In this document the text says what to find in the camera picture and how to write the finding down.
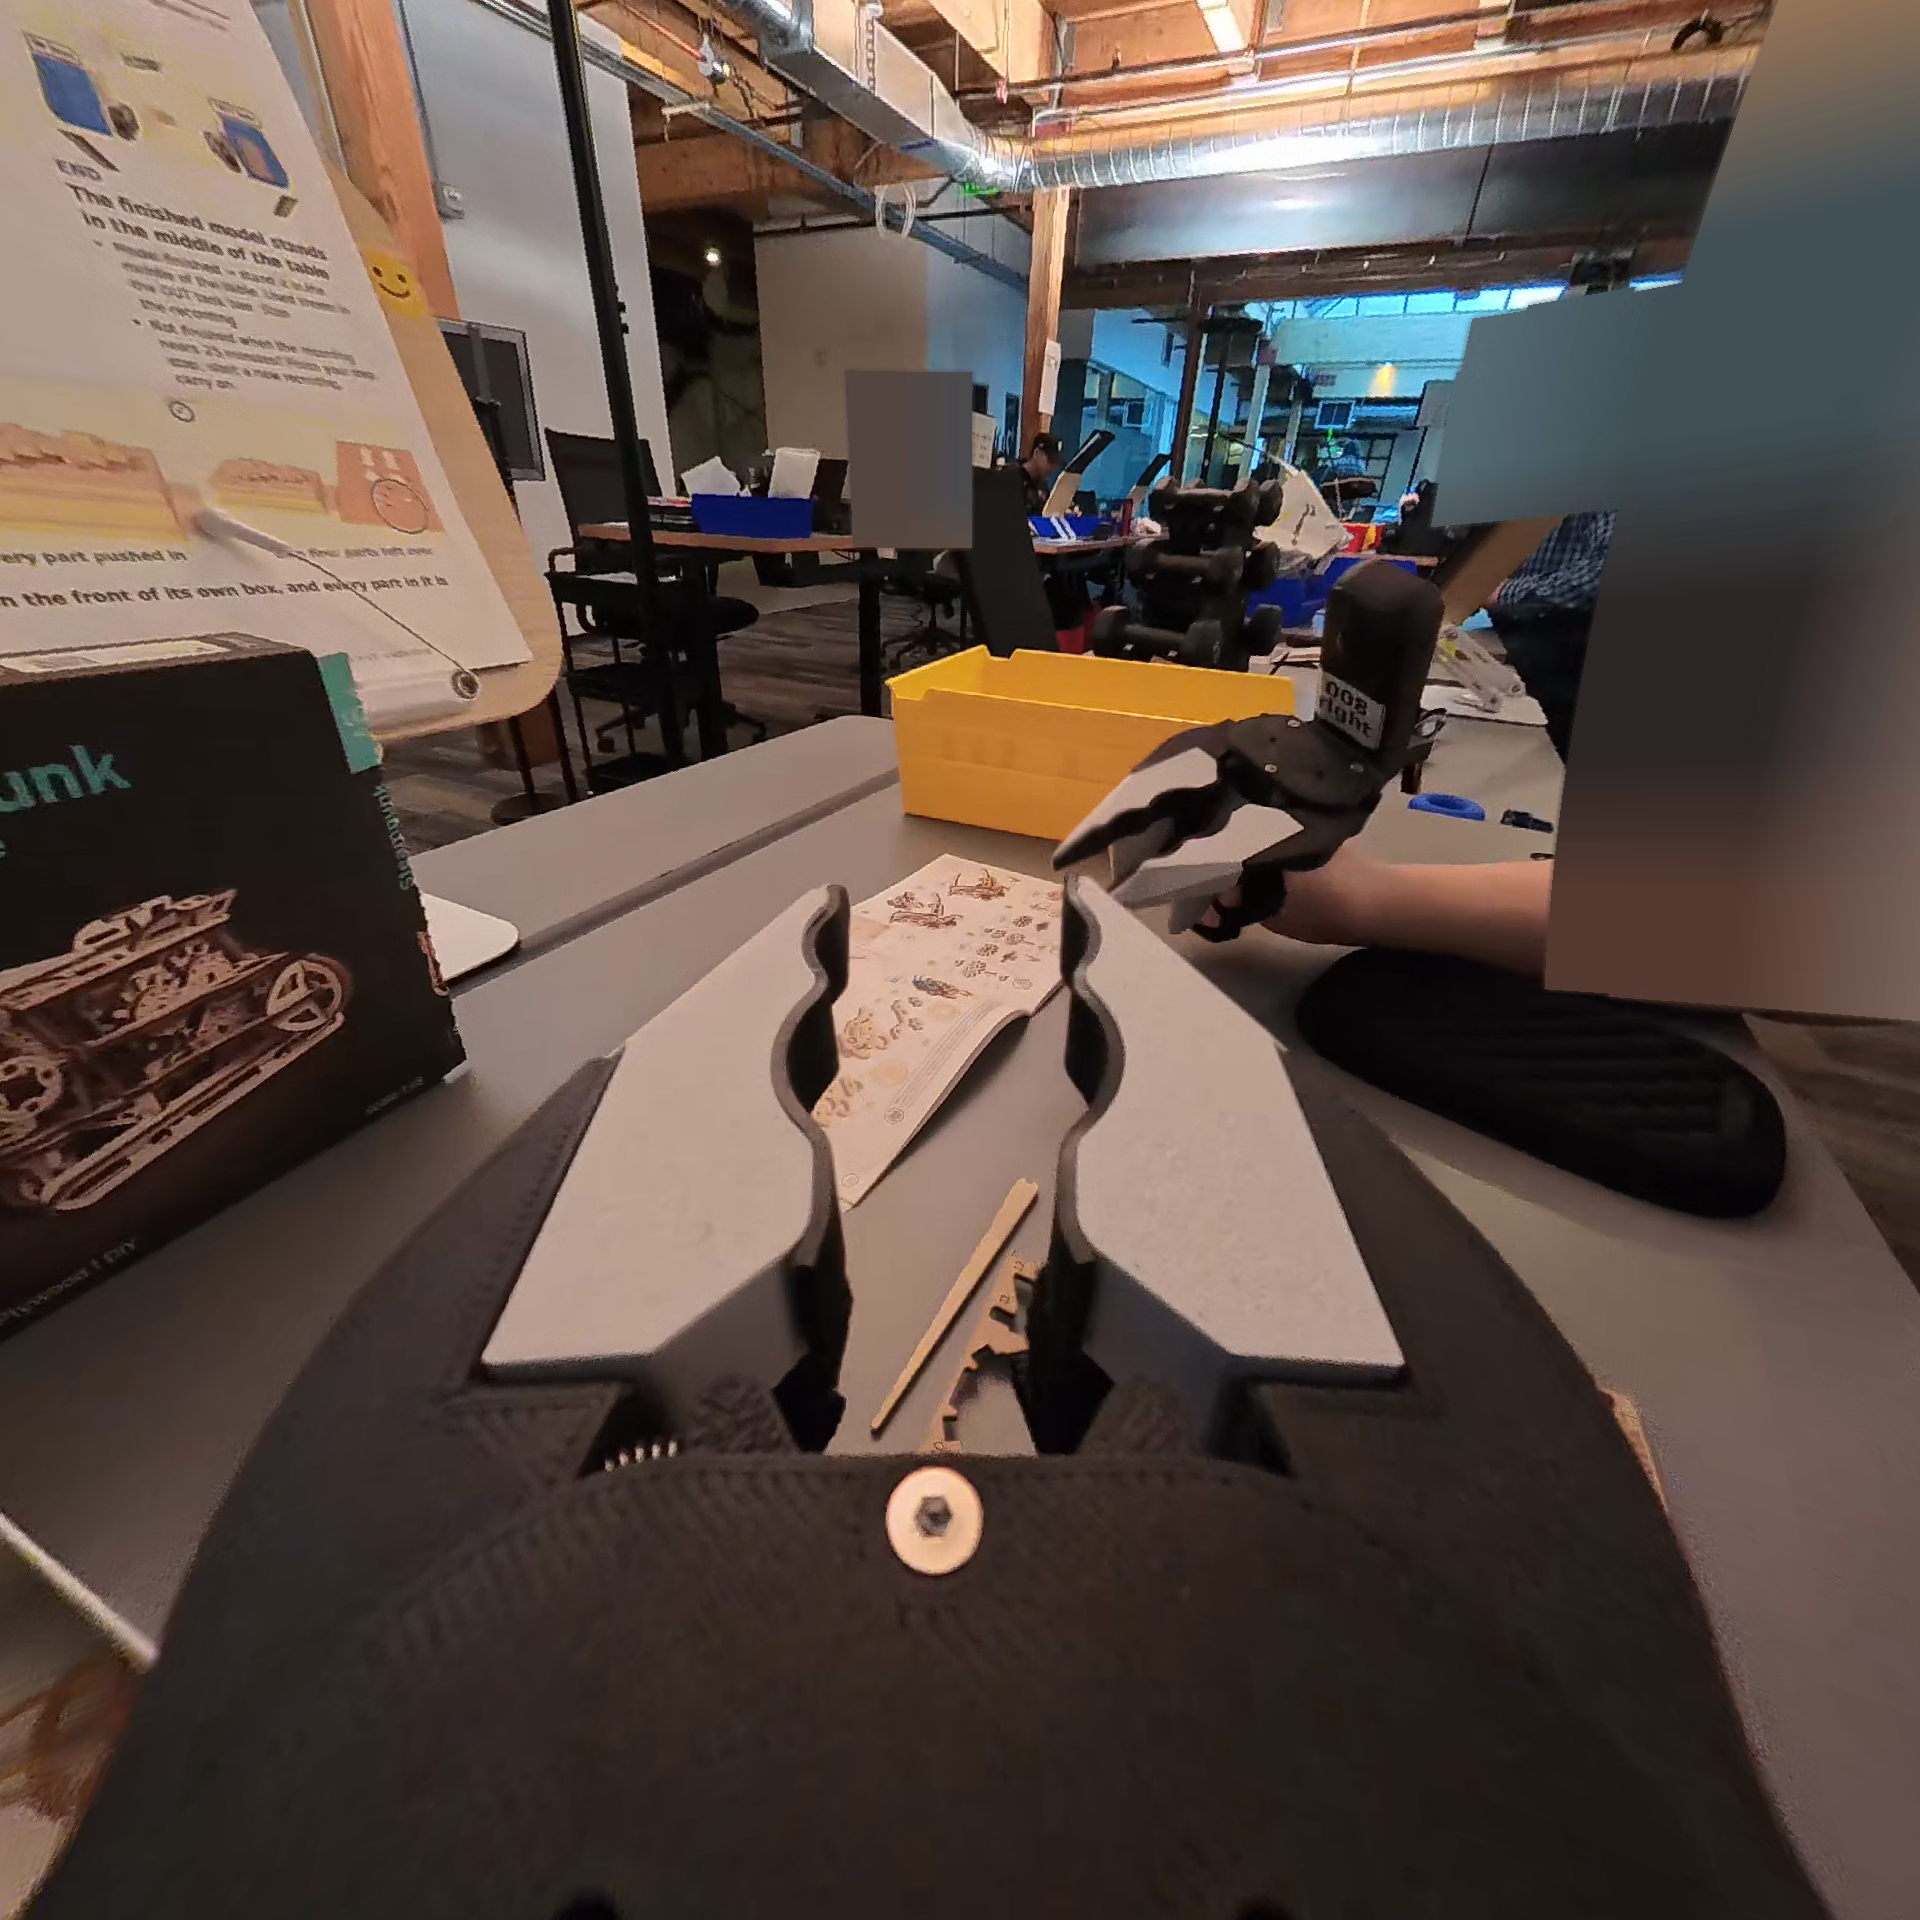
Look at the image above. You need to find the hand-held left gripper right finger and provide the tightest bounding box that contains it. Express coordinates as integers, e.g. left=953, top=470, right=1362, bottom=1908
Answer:
left=1032, top=880, right=1410, bottom=1455

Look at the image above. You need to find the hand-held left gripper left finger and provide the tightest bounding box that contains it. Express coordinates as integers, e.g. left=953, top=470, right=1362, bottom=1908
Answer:
left=481, top=883, right=857, bottom=1457

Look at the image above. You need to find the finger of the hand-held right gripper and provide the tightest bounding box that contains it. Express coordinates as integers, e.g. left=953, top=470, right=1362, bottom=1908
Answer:
left=1050, top=740, right=1304, bottom=880
left=1110, top=865, right=1256, bottom=943

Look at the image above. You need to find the wooden lattice arm part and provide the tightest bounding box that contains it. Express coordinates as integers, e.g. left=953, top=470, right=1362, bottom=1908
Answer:
left=919, top=1258, right=1053, bottom=1455

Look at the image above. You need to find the person's right forearm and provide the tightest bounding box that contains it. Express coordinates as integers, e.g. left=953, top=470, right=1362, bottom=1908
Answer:
left=1275, top=844, right=1557, bottom=981

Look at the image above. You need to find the black model kit box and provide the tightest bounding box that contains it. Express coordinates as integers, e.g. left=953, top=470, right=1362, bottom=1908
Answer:
left=0, top=636, right=468, bottom=1323

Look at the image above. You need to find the yellow plastic bin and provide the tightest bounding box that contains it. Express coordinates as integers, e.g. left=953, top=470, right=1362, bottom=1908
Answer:
left=884, top=647, right=1294, bottom=842

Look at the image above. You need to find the dumbbell rack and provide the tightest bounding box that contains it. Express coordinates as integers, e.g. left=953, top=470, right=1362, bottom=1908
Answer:
left=1086, top=476, right=1324, bottom=674

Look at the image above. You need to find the black office chair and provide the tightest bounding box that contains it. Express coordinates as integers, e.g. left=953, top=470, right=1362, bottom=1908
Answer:
left=543, top=428, right=764, bottom=759
left=958, top=469, right=1069, bottom=659

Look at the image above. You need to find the instruction booklet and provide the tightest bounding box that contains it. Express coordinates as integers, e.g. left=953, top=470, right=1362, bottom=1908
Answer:
left=817, top=855, right=1069, bottom=1210

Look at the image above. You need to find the flat wooden stick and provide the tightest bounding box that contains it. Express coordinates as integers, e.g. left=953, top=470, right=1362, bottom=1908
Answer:
left=869, top=1178, right=1040, bottom=1434

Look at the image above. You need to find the silver stand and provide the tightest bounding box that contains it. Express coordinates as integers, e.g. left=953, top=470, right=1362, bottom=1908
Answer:
left=412, top=894, right=521, bottom=988

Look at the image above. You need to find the black padded wrist rest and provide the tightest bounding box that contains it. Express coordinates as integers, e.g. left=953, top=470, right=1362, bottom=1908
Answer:
left=1295, top=944, right=1789, bottom=1219

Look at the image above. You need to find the wooden display board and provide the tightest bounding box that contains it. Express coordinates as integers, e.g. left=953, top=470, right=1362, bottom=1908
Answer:
left=298, top=0, right=564, bottom=740

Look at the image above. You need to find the wooden office desk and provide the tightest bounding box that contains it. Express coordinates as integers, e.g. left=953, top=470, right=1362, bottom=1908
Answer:
left=577, top=518, right=886, bottom=720

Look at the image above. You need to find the black metal pole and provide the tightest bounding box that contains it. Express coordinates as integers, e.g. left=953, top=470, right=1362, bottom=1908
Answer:
left=547, top=0, right=668, bottom=753

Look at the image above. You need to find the white cardboard tray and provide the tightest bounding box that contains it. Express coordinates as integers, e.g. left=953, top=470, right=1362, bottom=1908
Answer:
left=0, top=1512, right=158, bottom=1877

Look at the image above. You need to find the grey monitor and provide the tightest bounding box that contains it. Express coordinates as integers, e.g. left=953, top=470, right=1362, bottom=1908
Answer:
left=435, top=318, right=544, bottom=485

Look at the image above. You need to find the printed instruction sheet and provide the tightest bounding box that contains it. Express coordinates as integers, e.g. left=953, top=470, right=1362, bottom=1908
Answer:
left=0, top=0, right=534, bottom=678

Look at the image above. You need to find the silver air duct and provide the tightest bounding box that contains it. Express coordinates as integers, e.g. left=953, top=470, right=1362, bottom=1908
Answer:
left=750, top=0, right=1763, bottom=196

